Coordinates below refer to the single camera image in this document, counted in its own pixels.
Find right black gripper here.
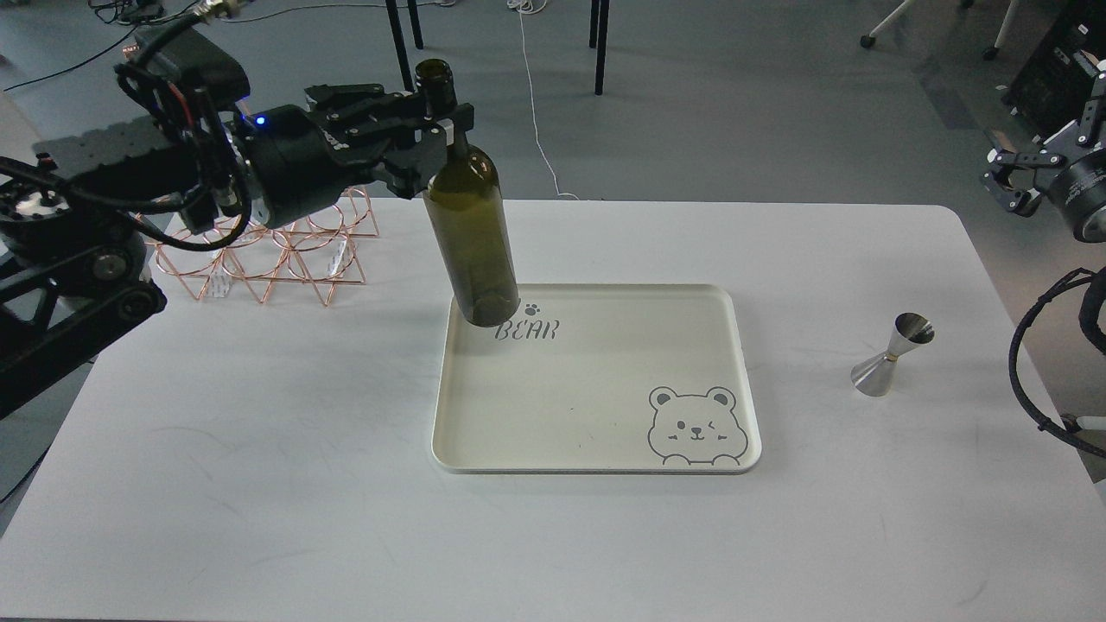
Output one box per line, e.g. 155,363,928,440
981,62,1105,243

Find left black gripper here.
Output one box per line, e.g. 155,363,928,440
232,84,474,229

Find dark green wine bottle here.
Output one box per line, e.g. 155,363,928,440
416,59,520,326

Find silver steel jigger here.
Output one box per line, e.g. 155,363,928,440
851,312,936,397

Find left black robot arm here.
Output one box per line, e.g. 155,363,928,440
3,1,474,415

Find black table legs left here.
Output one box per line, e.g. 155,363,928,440
385,0,425,93

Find black table legs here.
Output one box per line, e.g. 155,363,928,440
385,0,425,93
588,0,611,96

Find black equipment case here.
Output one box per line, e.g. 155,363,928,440
1001,1,1105,138

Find white chair base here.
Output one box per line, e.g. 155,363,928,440
859,0,1020,61

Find black table legs right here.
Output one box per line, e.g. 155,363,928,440
588,0,611,96

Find cream bear serving tray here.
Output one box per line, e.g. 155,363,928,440
431,284,763,475

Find copper wire bottle rack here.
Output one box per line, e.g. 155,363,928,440
146,185,379,307

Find white floor cable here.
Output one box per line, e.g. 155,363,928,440
505,0,582,201

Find black floor cables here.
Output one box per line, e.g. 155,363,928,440
86,0,226,25

